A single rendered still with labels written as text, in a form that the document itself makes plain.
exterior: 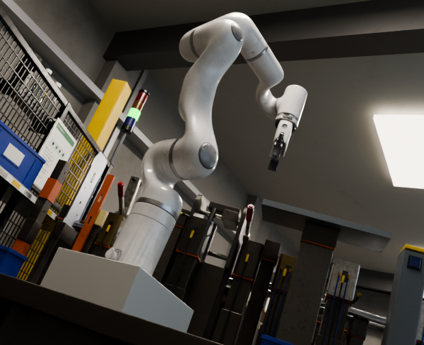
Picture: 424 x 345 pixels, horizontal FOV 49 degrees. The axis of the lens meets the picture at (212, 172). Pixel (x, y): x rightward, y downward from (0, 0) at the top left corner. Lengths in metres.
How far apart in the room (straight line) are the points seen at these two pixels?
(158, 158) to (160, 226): 0.21
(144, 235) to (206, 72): 0.50
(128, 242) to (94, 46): 3.29
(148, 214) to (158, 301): 0.23
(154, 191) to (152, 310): 0.31
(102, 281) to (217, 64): 0.70
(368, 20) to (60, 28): 2.36
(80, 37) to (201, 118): 3.01
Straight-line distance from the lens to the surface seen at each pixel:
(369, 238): 1.41
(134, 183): 1.74
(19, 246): 1.80
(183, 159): 1.21
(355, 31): 3.20
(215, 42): 1.37
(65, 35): 4.12
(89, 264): 1.08
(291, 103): 1.72
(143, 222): 1.16
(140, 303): 1.02
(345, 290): 1.50
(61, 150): 2.30
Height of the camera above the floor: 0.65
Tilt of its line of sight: 23 degrees up
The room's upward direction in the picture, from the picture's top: 21 degrees clockwise
